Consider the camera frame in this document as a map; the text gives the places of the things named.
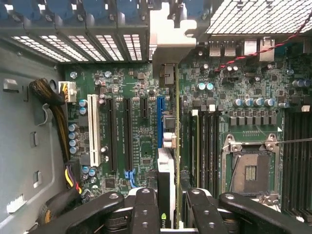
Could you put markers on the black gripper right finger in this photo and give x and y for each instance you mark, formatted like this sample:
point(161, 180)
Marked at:
point(204, 217)

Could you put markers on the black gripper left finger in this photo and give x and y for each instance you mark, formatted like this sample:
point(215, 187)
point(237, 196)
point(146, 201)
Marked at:
point(146, 214)

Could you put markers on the CPU socket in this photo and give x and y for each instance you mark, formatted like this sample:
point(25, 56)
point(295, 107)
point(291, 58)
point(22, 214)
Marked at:
point(251, 170)

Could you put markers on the black long expansion slot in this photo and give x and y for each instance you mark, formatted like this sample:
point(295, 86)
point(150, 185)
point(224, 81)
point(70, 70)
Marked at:
point(111, 134)
point(128, 134)

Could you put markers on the blue expansion slot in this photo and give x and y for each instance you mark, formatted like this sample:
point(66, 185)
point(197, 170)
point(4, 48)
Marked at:
point(161, 117)

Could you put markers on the white expansion slot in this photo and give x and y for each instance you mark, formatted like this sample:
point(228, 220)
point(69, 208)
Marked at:
point(93, 129)

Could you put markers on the black short expansion slot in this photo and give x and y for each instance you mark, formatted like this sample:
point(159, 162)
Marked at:
point(144, 108)

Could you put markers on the thin metal locking lever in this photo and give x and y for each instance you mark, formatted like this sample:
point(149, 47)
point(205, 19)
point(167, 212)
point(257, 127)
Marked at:
point(297, 141)

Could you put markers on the green motherboard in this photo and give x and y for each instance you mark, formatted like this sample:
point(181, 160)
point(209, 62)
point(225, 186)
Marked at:
point(136, 80)

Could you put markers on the open PC case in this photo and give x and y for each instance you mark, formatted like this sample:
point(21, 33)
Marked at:
point(24, 122)

